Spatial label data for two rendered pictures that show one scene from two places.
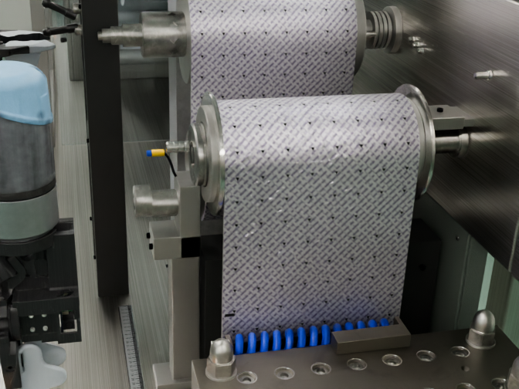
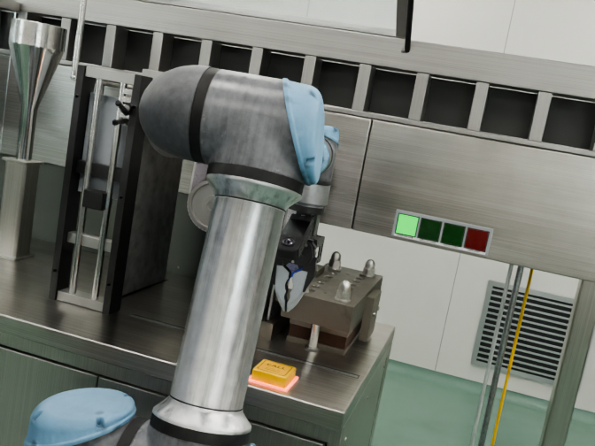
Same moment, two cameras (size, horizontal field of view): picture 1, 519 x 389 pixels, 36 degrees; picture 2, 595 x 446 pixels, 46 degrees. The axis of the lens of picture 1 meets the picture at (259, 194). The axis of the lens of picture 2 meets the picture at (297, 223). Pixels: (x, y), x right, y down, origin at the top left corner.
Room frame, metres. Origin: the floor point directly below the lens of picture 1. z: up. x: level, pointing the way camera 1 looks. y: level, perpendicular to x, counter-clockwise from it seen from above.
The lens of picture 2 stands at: (0.03, 1.39, 1.41)
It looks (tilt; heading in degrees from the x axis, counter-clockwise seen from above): 9 degrees down; 299
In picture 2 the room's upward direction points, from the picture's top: 10 degrees clockwise
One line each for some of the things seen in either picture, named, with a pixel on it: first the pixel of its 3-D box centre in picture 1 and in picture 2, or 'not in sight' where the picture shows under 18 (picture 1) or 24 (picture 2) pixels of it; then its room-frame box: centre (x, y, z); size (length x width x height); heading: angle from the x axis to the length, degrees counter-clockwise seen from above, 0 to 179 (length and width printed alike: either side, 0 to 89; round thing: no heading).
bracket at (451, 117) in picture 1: (443, 115); not in sight; (0.95, -0.23, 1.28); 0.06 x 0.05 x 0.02; 104
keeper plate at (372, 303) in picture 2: not in sight; (371, 314); (0.65, -0.18, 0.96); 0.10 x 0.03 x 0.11; 104
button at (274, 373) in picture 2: not in sight; (274, 373); (0.66, 0.25, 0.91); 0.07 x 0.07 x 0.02; 14
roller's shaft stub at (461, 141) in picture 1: (435, 141); not in sight; (0.95, -0.22, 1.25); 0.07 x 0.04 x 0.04; 104
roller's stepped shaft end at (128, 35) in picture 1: (120, 35); not in sight; (1.10, 0.20, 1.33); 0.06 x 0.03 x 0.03; 104
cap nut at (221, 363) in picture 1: (221, 356); not in sight; (0.75, 0.04, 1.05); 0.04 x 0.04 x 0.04
